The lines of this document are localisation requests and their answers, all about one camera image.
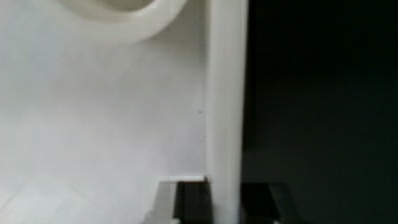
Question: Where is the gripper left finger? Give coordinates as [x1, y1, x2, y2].
[147, 181, 212, 224]

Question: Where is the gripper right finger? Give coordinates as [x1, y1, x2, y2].
[239, 182, 301, 224]

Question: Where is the white square table top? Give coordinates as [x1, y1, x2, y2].
[0, 0, 248, 224]

